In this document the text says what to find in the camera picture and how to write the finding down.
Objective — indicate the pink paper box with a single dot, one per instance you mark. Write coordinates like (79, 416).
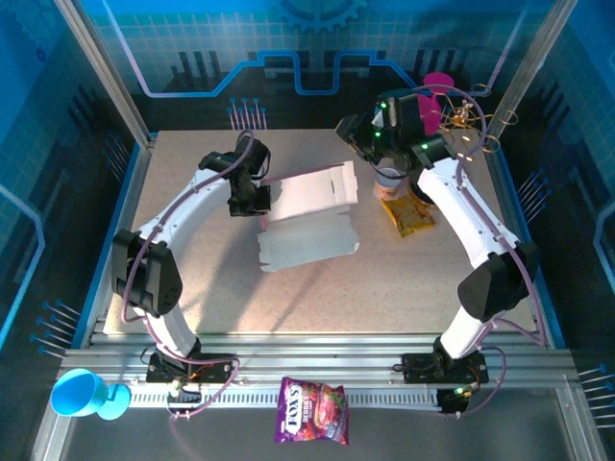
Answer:
(307, 245)

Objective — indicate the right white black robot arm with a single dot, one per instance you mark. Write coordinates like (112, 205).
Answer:
(456, 211)

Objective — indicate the black electronics box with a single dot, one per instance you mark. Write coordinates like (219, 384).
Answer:
(454, 402)

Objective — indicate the magenta plastic goblet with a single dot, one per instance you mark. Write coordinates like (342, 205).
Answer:
(438, 81)
(430, 115)

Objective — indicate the small round tin can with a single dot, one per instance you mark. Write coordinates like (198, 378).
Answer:
(389, 185)

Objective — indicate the yellow snack packet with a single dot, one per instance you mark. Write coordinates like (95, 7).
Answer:
(408, 216)

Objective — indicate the purple candy bag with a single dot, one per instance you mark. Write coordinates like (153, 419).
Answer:
(312, 413)

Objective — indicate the blue plastic goblet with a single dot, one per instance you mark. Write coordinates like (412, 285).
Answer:
(77, 394)

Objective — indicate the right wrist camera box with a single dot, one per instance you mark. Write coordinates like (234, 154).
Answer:
(388, 115)

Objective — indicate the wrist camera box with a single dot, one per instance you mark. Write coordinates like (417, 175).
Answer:
(257, 156)
(388, 115)

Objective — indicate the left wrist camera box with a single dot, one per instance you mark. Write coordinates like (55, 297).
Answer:
(257, 156)

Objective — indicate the aluminium frame post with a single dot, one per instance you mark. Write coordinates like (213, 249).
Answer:
(105, 72)
(528, 67)

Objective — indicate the aluminium frame rail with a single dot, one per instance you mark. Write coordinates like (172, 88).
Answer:
(312, 350)

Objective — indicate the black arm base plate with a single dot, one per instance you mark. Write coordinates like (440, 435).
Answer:
(216, 367)
(418, 367)

